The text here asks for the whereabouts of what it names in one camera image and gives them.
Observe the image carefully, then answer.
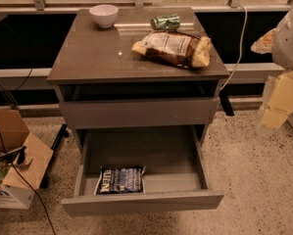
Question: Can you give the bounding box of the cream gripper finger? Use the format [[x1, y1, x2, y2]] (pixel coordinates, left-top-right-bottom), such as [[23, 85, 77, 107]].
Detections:
[[251, 28, 276, 54], [256, 71, 293, 135]]

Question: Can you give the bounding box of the blue Kettle chip bag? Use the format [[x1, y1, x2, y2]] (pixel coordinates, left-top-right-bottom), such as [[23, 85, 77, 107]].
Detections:
[[94, 165, 145, 195]]

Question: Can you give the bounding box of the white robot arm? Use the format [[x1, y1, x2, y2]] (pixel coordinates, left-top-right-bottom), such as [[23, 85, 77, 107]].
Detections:
[[251, 6, 293, 135]]

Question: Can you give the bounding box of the brown yellow chip bag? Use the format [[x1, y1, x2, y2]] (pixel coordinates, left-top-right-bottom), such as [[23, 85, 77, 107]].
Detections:
[[131, 31, 212, 69]]

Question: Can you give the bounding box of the closed grey top drawer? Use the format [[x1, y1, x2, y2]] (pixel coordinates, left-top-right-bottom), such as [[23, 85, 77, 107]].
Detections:
[[60, 98, 217, 129]]

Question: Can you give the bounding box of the open grey middle drawer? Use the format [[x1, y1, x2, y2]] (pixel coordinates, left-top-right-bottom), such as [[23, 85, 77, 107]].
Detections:
[[62, 125, 223, 216]]

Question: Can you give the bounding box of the grey drawer cabinet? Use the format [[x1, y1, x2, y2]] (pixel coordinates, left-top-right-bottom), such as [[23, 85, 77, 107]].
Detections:
[[46, 6, 230, 217]]

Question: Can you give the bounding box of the green soda can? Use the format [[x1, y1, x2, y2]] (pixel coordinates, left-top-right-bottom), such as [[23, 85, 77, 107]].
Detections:
[[151, 14, 180, 30]]

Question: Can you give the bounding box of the white ceramic bowl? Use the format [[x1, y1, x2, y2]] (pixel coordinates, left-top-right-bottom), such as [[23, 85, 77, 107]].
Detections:
[[89, 4, 119, 28]]

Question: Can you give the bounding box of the black stand leg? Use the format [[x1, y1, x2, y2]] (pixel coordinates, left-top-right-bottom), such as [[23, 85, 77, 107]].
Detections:
[[40, 124, 69, 189]]

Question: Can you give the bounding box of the open cardboard box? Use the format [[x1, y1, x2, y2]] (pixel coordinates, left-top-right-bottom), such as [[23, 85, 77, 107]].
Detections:
[[0, 110, 53, 210]]

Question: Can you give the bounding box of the white hanging cable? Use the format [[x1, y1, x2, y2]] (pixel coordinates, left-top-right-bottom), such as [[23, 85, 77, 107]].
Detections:
[[219, 3, 249, 93]]

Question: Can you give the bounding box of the black floor cable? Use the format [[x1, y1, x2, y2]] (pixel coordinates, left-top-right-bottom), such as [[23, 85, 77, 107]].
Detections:
[[0, 115, 58, 235]]

